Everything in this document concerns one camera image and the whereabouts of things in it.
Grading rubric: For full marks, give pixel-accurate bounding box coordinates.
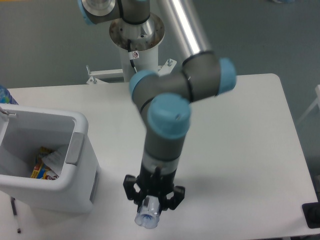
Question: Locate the blue water bottle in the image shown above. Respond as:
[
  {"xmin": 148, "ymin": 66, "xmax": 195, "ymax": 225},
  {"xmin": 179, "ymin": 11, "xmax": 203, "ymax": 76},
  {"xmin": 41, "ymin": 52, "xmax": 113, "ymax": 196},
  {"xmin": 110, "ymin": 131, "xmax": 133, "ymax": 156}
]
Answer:
[{"xmin": 0, "ymin": 85, "xmax": 18, "ymax": 105}]

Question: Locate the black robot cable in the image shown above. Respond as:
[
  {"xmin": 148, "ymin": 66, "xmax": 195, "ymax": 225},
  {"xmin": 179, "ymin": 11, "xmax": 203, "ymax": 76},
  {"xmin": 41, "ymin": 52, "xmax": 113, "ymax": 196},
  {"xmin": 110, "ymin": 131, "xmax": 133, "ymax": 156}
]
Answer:
[{"xmin": 126, "ymin": 38, "xmax": 143, "ymax": 76}]

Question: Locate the colourful snack package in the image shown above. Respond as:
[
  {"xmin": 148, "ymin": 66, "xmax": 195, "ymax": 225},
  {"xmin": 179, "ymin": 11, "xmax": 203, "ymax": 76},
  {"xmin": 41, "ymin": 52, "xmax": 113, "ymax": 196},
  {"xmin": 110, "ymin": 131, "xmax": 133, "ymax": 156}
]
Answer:
[{"xmin": 30, "ymin": 146, "xmax": 59, "ymax": 180}]

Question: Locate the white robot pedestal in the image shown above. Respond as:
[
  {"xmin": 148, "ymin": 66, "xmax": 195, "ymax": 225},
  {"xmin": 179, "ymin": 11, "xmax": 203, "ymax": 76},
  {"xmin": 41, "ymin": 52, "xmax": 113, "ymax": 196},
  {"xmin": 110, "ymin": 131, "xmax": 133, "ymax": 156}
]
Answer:
[{"xmin": 109, "ymin": 13, "xmax": 165, "ymax": 82}]

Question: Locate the black device at table edge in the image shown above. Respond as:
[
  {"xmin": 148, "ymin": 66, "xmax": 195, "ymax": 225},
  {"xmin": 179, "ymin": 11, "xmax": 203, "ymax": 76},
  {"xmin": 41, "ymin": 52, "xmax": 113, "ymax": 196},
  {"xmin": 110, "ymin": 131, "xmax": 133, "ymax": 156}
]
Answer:
[{"xmin": 302, "ymin": 202, "xmax": 320, "ymax": 229}]

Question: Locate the white pedestal foot bracket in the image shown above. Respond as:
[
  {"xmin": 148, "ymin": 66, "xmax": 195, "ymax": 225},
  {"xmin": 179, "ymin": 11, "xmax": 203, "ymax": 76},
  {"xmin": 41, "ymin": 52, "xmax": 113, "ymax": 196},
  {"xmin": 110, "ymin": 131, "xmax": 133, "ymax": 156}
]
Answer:
[{"xmin": 86, "ymin": 65, "xmax": 124, "ymax": 85}]

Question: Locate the white frame at right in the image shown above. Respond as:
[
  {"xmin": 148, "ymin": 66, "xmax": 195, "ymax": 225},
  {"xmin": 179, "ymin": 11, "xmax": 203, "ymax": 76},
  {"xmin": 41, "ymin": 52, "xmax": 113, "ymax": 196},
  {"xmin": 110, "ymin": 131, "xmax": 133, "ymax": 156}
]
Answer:
[{"xmin": 296, "ymin": 84, "xmax": 320, "ymax": 125}]

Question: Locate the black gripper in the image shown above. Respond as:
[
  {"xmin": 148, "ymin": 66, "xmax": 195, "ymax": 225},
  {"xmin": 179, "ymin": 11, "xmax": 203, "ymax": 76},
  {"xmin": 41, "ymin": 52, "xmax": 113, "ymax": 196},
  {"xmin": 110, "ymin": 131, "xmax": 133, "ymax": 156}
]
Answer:
[{"xmin": 123, "ymin": 164, "xmax": 186, "ymax": 211}]

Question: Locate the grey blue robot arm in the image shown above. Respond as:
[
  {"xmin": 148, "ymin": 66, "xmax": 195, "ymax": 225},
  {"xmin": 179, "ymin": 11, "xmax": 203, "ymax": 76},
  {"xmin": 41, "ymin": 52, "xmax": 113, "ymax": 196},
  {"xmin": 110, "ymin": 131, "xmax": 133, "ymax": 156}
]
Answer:
[{"xmin": 78, "ymin": 0, "xmax": 237, "ymax": 213}]

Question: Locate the crushed clear plastic bottle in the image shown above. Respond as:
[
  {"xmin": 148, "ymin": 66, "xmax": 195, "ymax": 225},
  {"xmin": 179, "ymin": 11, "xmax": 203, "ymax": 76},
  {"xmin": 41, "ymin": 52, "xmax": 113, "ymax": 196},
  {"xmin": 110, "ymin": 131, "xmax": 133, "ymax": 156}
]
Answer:
[{"xmin": 134, "ymin": 195, "xmax": 160, "ymax": 229}]

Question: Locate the white trash can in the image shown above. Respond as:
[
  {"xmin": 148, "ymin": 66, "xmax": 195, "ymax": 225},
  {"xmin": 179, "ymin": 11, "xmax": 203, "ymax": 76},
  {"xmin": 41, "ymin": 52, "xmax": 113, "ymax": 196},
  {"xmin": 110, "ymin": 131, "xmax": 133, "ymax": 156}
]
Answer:
[{"xmin": 0, "ymin": 104, "xmax": 100, "ymax": 213}]

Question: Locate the clear plastic wrapper bag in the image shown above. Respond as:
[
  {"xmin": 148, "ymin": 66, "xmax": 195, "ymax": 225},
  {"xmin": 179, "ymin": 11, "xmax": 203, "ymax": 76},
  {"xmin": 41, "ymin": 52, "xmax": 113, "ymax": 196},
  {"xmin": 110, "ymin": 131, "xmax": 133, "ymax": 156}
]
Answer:
[{"xmin": 42, "ymin": 145, "xmax": 69, "ymax": 177}]

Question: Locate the black pen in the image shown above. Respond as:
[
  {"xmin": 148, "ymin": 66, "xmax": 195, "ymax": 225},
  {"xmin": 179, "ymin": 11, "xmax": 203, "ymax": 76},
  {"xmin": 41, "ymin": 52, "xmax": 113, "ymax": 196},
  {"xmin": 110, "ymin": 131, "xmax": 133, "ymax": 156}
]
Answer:
[{"xmin": 10, "ymin": 196, "xmax": 22, "ymax": 234}]

